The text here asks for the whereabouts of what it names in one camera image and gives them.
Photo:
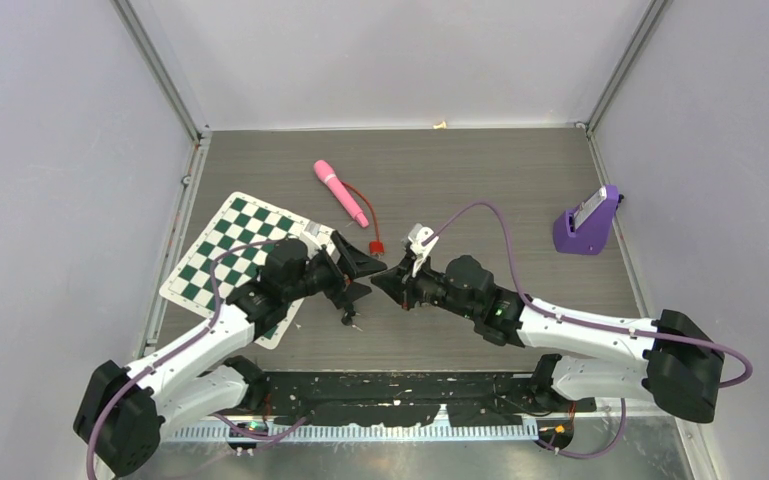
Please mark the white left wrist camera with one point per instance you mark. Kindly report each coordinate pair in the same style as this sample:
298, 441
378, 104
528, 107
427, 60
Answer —
317, 237

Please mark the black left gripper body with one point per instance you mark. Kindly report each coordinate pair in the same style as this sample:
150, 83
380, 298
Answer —
332, 279

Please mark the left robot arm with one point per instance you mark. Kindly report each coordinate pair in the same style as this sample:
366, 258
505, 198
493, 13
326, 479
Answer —
127, 410

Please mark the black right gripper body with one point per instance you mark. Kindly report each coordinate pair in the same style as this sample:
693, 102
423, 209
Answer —
428, 286

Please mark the red cable padlock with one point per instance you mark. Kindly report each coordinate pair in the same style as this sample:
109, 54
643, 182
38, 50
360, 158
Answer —
376, 246

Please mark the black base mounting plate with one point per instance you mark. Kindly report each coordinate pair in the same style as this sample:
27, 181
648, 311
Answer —
406, 399

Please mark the black headed keys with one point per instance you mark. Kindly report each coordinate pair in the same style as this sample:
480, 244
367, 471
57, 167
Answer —
349, 315

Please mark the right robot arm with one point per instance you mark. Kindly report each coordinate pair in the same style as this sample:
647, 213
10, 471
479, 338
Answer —
668, 361

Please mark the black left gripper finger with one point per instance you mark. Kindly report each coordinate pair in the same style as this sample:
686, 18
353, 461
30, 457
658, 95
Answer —
353, 262
353, 292

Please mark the green white chessboard mat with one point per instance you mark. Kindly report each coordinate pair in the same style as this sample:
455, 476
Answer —
241, 220

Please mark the pink toy microphone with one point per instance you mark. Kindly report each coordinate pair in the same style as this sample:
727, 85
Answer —
326, 174

